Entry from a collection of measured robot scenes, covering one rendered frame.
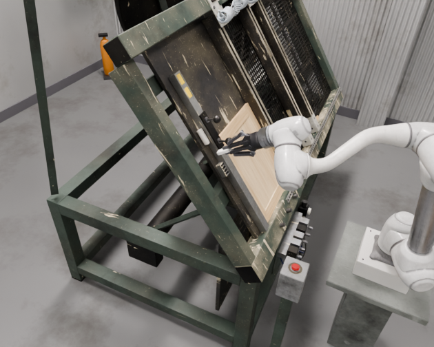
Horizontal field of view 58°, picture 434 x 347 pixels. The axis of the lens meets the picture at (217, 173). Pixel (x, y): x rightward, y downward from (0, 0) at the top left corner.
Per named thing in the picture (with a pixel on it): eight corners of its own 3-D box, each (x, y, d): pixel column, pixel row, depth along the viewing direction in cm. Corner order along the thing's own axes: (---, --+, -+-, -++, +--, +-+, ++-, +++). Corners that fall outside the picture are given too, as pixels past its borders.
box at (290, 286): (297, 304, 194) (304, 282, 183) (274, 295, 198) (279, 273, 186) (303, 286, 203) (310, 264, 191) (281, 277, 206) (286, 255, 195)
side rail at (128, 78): (233, 266, 198) (251, 265, 192) (107, 74, 160) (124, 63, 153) (238, 258, 203) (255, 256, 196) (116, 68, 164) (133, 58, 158)
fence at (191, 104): (260, 232, 213) (266, 231, 210) (167, 77, 179) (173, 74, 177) (263, 226, 216) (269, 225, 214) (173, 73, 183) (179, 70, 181)
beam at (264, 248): (244, 284, 202) (262, 283, 196) (233, 267, 198) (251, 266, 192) (332, 100, 360) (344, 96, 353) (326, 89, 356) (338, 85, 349)
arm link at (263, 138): (275, 150, 158) (262, 153, 162) (282, 139, 165) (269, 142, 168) (265, 131, 155) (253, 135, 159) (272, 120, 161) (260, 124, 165)
